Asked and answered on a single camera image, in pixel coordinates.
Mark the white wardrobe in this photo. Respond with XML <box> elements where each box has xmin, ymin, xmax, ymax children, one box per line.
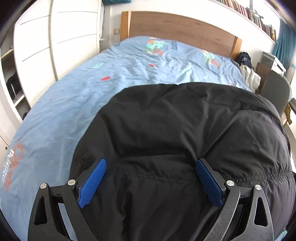
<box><xmin>0</xmin><ymin>0</ymin><xmax>104</xmax><ymax>149</ymax></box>

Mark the blue printed blanket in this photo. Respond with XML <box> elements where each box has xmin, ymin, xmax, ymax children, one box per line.
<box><xmin>0</xmin><ymin>36</ymin><xmax>253</xmax><ymax>216</ymax></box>

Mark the black backpack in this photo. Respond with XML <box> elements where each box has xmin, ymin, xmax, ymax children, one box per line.
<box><xmin>238</xmin><ymin>52</ymin><xmax>252</xmax><ymax>68</ymax></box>

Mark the wooden headboard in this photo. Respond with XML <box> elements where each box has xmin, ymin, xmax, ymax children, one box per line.
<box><xmin>120</xmin><ymin>11</ymin><xmax>243</xmax><ymax>58</ymax></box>

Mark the brown cardboard box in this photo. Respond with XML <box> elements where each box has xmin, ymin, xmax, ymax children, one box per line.
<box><xmin>254</xmin><ymin>62</ymin><xmax>271</xmax><ymax>91</ymax></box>

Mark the row of books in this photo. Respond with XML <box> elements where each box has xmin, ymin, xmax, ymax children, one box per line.
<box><xmin>215</xmin><ymin>0</ymin><xmax>277</xmax><ymax>42</ymax></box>

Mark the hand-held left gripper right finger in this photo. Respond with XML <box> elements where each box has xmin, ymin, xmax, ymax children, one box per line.
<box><xmin>195</xmin><ymin>158</ymin><xmax>275</xmax><ymax>241</ymax></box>

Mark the yellow garment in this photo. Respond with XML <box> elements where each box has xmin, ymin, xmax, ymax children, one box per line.
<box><xmin>283</xmin><ymin>103</ymin><xmax>292</xmax><ymax>126</ymax></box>

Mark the dark bag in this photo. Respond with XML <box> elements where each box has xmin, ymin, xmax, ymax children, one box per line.
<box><xmin>6</xmin><ymin>72</ymin><xmax>19</xmax><ymax>98</ymax></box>

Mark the black puffer coat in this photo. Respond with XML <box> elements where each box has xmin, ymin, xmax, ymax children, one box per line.
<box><xmin>69</xmin><ymin>82</ymin><xmax>295</xmax><ymax>241</ymax></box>

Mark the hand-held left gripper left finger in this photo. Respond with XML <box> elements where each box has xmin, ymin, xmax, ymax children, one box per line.
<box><xmin>27</xmin><ymin>157</ymin><xmax>107</xmax><ymax>241</ymax></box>

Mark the grey chair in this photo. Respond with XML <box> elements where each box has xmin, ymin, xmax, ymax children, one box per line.
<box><xmin>260</xmin><ymin>70</ymin><xmax>292</xmax><ymax>116</ymax></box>

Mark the white printer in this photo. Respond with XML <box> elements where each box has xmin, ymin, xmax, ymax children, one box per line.
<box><xmin>261</xmin><ymin>51</ymin><xmax>286</xmax><ymax>75</ymax></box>

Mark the cream cloth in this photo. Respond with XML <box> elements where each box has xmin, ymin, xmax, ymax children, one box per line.
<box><xmin>239</xmin><ymin>65</ymin><xmax>262</xmax><ymax>92</ymax></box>

